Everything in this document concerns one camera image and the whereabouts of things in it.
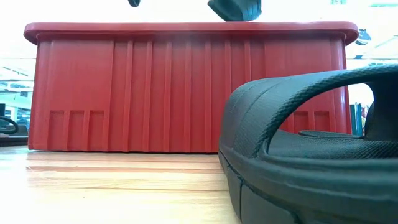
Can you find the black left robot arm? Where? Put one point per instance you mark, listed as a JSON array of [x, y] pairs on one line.
[[134, 2]]

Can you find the black rubber slide sandal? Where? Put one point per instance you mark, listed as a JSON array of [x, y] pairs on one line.
[[311, 186], [234, 11]]

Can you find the red plastic bin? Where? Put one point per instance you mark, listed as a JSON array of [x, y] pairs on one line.
[[174, 93]]

